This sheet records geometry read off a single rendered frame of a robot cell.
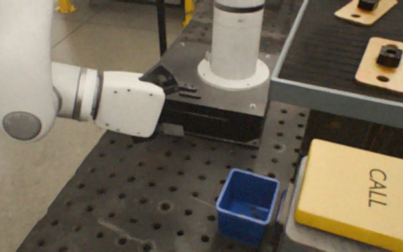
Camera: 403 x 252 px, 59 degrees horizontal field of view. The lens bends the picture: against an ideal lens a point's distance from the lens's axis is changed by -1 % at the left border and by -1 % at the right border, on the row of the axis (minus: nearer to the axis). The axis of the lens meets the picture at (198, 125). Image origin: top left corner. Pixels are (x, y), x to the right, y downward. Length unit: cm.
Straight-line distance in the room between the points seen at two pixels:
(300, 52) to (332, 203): 16
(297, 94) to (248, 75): 67
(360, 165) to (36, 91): 38
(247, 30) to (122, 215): 50
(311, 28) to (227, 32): 51
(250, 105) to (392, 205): 67
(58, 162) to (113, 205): 120
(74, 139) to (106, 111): 150
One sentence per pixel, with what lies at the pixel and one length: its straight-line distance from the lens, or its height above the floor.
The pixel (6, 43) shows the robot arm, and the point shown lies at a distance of 48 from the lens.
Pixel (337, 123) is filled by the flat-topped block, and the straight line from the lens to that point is 46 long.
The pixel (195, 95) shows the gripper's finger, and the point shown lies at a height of 97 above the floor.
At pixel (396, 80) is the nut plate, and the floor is 116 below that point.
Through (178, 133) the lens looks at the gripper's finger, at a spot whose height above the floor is 88.
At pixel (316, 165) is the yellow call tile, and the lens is 22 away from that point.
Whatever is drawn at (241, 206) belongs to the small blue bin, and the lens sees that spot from 77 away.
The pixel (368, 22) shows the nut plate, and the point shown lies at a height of 116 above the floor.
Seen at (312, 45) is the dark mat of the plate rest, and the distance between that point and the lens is 35.
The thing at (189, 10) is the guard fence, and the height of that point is 15.
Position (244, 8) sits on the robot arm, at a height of 100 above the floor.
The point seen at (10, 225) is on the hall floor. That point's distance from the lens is 179.
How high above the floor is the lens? 131
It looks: 40 degrees down
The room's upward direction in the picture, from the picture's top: straight up
